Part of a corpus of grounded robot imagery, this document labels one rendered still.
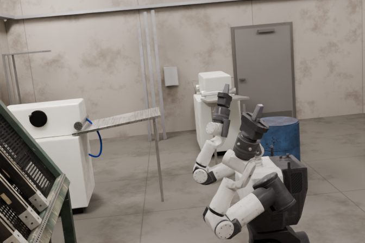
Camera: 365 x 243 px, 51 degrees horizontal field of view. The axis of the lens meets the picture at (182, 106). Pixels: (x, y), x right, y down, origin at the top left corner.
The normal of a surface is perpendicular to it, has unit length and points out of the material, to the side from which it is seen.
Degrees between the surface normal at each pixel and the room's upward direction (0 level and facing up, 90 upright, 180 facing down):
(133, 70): 90
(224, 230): 98
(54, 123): 90
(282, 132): 90
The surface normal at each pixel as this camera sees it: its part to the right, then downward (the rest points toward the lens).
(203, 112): 0.05, 0.16
